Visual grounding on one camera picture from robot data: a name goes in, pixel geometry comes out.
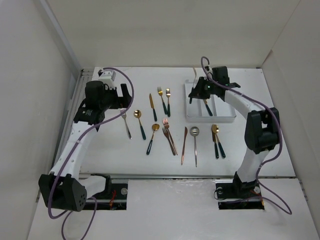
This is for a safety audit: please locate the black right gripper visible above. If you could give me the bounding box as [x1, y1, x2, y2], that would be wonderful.
[187, 76, 218, 100]

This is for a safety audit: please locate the gold fork green handle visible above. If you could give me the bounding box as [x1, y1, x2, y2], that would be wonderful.
[188, 66, 199, 105]
[157, 86, 168, 115]
[166, 88, 171, 117]

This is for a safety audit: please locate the silver fork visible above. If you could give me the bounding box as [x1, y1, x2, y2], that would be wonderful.
[120, 108, 132, 140]

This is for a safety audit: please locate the gold spoon green handle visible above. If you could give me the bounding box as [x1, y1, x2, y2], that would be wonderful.
[133, 109, 147, 140]
[146, 123, 160, 155]
[213, 124, 226, 159]

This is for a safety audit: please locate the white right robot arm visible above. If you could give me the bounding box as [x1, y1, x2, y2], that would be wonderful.
[188, 66, 282, 200]

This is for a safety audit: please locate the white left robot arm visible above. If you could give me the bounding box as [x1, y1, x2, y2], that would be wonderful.
[38, 80, 132, 212]

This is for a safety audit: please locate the white three-compartment cutlery tray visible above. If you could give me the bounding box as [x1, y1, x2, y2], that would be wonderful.
[184, 79, 237, 124]

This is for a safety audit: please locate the silver slotted spoon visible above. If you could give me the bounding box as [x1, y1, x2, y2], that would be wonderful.
[189, 126, 200, 168]

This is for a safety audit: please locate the rose gold knife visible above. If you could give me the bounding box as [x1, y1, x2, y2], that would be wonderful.
[180, 126, 188, 166]

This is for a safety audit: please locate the rose gold fork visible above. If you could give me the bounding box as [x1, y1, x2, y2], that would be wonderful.
[162, 118, 178, 155]
[162, 127, 176, 156]

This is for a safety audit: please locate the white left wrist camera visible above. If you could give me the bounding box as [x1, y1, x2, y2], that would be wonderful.
[98, 69, 116, 89]

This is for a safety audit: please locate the aluminium rail frame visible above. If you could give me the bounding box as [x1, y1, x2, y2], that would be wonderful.
[50, 68, 96, 179]

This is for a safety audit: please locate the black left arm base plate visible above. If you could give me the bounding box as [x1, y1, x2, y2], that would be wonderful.
[80, 174, 128, 211]

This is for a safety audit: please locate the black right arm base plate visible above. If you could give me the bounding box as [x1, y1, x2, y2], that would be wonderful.
[215, 181, 265, 210]

